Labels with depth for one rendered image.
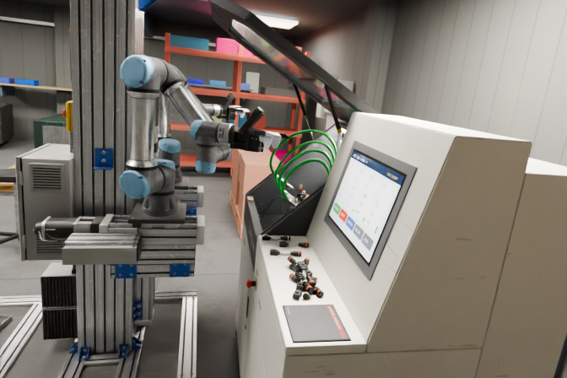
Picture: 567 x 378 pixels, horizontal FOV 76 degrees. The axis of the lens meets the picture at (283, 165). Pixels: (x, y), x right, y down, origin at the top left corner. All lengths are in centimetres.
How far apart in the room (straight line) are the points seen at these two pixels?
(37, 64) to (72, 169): 734
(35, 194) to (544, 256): 186
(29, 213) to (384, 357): 151
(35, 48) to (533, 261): 885
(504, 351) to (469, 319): 18
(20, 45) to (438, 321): 886
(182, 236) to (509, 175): 126
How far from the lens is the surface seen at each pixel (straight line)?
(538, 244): 122
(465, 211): 103
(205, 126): 133
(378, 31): 441
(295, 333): 106
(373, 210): 116
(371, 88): 436
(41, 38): 909
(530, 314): 132
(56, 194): 185
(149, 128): 146
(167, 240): 168
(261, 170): 375
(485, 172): 103
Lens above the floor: 162
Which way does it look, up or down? 12 degrees down
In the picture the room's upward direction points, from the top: 6 degrees clockwise
